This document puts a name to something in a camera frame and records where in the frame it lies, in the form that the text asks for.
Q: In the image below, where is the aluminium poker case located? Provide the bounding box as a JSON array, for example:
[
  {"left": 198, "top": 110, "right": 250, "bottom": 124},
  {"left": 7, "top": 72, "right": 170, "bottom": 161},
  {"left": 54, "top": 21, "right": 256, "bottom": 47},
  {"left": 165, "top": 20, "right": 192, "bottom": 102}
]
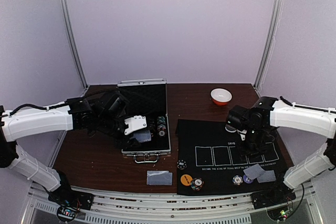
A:
[{"left": 118, "top": 79, "right": 171, "bottom": 164}]

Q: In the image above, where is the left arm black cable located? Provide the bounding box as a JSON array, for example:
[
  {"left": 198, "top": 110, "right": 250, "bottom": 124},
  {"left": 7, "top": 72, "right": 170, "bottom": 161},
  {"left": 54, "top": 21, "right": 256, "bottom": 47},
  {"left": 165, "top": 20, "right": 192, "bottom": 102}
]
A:
[{"left": 7, "top": 90, "right": 119, "bottom": 116}]

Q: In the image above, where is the left aluminium frame post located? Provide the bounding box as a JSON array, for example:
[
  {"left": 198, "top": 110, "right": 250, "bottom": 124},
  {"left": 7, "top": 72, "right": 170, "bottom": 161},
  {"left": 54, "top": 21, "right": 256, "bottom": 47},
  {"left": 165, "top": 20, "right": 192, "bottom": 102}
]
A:
[{"left": 60, "top": 0, "right": 89, "bottom": 90}]

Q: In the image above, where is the clear acrylic dealer button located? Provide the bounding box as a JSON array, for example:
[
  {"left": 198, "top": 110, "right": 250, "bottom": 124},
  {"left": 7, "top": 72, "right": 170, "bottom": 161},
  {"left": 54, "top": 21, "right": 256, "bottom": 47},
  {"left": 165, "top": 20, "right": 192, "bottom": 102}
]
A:
[{"left": 225, "top": 125, "right": 236, "bottom": 133}]

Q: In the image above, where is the purple small blind button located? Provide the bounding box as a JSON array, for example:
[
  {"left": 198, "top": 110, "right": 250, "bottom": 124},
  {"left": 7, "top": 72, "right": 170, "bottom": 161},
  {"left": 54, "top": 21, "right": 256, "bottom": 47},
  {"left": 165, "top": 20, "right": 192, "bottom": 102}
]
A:
[{"left": 243, "top": 175, "right": 254, "bottom": 184}]

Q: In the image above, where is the orange big blind button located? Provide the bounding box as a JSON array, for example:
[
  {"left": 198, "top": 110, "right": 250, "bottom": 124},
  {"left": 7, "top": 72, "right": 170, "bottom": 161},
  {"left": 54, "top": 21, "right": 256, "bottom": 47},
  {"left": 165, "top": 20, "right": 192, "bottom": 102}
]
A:
[{"left": 180, "top": 174, "right": 193, "bottom": 186}]

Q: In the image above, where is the dealt card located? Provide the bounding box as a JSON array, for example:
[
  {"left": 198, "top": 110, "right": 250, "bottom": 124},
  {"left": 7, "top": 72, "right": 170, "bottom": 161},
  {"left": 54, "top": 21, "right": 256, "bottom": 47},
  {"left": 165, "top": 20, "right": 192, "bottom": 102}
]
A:
[
  {"left": 257, "top": 170, "right": 276, "bottom": 183},
  {"left": 146, "top": 170, "right": 169, "bottom": 186},
  {"left": 243, "top": 164, "right": 266, "bottom": 179},
  {"left": 157, "top": 172, "right": 173, "bottom": 186}
]

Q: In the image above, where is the aluminium frame post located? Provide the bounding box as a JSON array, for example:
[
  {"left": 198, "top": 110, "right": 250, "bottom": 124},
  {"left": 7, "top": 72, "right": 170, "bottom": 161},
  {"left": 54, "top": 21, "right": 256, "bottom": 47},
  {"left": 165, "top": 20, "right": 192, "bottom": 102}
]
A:
[
  {"left": 60, "top": 0, "right": 89, "bottom": 90},
  {"left": 254, "top": 0, "right": 284, "bottom": 93}
]

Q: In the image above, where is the black poker mat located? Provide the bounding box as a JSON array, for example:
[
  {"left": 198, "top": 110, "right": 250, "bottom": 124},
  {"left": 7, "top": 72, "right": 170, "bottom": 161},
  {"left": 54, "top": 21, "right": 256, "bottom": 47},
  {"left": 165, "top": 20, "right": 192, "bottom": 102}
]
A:
[{"left": 175, "top": 119, "right": 287, "bottom": 196}]

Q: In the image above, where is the round circuit board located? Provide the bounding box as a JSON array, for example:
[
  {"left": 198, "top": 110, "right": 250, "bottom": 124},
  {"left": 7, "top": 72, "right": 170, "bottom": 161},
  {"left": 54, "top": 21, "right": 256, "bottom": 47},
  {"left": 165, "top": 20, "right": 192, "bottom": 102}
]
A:
[
  {"left": 56, "top": 206, "right": 78, "bottom": 222},
  {"left": 267, "top": 206, "right": 295, "bottom": 222}
]

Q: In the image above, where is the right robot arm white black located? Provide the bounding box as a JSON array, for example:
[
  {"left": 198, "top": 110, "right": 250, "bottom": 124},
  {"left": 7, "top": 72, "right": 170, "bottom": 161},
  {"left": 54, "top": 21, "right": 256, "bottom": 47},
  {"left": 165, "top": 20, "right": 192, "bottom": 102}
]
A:
[{"left": 226, "top": 97, "right": 335, "bottom": 204}]

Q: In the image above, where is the orange white bowl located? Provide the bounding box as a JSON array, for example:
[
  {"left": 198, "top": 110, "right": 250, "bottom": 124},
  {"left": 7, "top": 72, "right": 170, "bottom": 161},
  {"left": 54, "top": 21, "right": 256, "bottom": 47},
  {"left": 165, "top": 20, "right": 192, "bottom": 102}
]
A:
[{"left": 211, "top": 88, "right": 233, "bottom": 106}]

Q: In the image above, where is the left round circuit board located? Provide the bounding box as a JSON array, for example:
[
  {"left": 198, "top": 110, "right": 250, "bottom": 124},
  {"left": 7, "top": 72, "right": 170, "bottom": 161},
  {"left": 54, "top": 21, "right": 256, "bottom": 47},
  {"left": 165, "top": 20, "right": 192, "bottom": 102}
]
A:
[{"left": 56, "top": 206, "right": 78, "bottom": 222}]

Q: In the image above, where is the right aluminium frame post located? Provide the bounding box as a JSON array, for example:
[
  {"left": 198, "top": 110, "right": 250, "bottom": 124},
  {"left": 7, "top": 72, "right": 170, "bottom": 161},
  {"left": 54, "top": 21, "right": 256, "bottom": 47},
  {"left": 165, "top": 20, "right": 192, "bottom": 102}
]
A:
[{"left": 254, "top": 0, "right": 284, "bottom": 93}]

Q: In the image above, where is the right chip stack in case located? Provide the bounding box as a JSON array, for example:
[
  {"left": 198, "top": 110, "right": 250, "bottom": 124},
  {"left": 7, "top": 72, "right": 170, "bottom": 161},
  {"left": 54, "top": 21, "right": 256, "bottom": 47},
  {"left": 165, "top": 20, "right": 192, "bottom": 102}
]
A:
[{"left": 157, "top": 116, "right": 166, "bottom": 137}]

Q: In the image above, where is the right round circuit board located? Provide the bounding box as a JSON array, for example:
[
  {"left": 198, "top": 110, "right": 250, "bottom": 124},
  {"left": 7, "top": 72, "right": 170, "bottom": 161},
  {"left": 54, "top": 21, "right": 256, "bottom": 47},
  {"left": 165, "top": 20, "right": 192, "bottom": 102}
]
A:
[{"left": 267, "top": 206, "right": 295, "bottom": 222}]

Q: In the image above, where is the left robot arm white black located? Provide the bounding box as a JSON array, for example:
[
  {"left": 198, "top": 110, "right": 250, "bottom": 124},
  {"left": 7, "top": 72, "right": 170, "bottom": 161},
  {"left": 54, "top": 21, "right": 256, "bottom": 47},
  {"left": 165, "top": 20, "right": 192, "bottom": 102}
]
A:
[{"left": 1, "top": 90, "right": 148, "bottom": 205}]

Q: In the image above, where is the black 100 poker chip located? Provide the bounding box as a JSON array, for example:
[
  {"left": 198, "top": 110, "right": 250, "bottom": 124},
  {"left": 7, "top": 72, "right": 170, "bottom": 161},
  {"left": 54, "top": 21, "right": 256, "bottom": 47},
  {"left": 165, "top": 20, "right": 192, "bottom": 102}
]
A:
[{"left": 176, "top": 159, "right": 187, "bottom": 170}]

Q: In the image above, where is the front aluminium rail base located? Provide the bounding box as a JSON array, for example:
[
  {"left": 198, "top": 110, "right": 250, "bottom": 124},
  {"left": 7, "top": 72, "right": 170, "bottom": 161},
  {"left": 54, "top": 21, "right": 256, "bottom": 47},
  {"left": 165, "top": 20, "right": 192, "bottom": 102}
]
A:
[{"left": 22, "top": 178, "right": 325, "bottom": 224}]

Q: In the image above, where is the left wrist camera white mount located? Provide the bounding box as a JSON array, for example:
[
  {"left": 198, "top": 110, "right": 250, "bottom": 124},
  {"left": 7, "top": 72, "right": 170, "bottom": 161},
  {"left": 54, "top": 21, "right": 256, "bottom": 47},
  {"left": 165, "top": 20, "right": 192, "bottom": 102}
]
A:
[{"left": 124, "top": 115, "right": 147, "bottom": 135}]

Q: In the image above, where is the blue playing card deck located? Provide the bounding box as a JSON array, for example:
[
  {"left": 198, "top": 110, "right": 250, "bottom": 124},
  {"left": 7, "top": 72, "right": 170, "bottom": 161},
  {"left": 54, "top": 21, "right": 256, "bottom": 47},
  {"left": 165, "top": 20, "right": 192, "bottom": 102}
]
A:
[{"left": 133, "top": 130, "right": 152, "bottom": 144}]

